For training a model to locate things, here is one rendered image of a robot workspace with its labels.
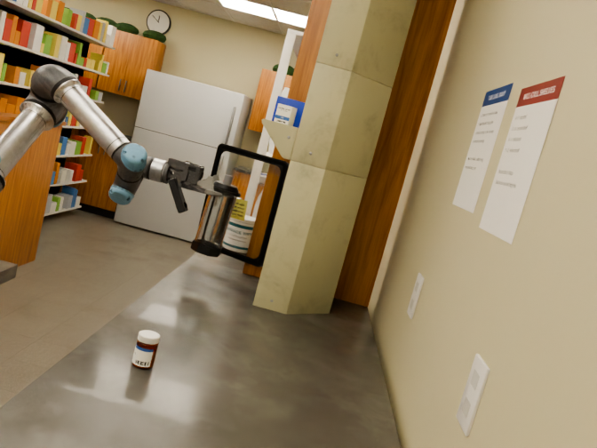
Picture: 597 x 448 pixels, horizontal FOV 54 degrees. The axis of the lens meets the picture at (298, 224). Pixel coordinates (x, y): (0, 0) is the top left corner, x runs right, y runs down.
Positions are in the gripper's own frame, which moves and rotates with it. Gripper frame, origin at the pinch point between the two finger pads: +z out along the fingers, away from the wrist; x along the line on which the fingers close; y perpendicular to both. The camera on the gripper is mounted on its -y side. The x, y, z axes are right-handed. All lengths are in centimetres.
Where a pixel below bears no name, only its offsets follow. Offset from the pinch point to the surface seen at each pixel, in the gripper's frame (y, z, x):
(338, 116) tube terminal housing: 34.1, 30.0, -13.4
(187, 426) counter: -30, 19, -95
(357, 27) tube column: 60, 28, -14
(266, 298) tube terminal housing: -26.0, 23.8, -13.1
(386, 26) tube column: 64, 36, -7
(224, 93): 53, -99, 475
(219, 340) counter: -30, 16, -50
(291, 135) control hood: 24.8, 17.9, -13.3
